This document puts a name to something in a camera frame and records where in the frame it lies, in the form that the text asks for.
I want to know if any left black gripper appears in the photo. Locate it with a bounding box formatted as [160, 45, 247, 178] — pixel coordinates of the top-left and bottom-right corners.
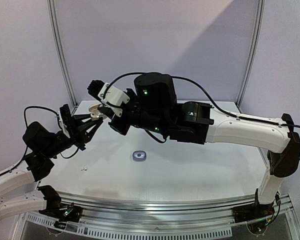
[42, 112, 103, 158]

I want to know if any white earbud charging case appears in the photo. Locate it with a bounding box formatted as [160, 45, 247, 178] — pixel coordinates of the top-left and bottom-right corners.
[88, 104, 104, 119]

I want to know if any blue-grey earbud charging case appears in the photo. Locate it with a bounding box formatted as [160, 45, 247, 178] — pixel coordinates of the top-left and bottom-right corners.
[132, 150, 147, 162]

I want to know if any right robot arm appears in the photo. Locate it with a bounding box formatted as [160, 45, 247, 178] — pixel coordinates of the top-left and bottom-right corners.
[88, 72, 300, 218]

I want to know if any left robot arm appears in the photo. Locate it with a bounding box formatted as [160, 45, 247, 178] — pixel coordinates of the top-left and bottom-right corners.
[0, 114, 104, 223]

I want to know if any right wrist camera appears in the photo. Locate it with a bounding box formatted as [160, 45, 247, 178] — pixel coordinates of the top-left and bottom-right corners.
[87, 80, 130, 117]

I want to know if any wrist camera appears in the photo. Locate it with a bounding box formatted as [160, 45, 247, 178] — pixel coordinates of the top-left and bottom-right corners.
[58, 104, 75, 139]
[87, 80, 130, 117]

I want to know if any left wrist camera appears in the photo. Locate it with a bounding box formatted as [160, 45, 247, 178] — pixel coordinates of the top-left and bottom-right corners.
[58, 104, 75, 139]

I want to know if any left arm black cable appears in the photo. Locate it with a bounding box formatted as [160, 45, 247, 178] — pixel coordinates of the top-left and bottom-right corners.
[4, 106, 81, 176]

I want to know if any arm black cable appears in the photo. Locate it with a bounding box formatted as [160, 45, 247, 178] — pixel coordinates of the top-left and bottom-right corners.
[4, 106, 81, 176]
[107, 72, 300, 161]

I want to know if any front aluminium rail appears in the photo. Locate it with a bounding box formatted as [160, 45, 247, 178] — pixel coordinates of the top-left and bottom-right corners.
[19, 191, 293, 227]

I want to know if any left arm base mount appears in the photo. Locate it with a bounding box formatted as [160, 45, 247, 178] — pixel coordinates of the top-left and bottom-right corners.
[38, 199, 83, 223]

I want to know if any left aluminium frame post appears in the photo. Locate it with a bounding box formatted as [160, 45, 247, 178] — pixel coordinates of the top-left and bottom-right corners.
[47, 0, 78, 108]

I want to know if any aluminium frame post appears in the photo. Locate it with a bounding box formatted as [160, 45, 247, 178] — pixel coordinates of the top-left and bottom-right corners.
[235, 0, 265, 109]
[47, 0, 78, 108]

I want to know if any perforated cable tray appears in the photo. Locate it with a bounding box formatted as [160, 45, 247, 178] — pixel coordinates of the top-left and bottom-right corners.
[20, 213, 233, 240]

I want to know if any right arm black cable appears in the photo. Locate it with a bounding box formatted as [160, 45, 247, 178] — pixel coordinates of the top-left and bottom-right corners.
[107, 72, 300, 161]

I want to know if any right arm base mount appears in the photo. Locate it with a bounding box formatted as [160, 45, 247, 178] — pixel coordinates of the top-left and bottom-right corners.
[231, 200, 274, 223]

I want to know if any right aluminium frame post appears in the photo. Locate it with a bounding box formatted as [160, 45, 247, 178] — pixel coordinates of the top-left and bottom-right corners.
[235, 0, 265, 109]

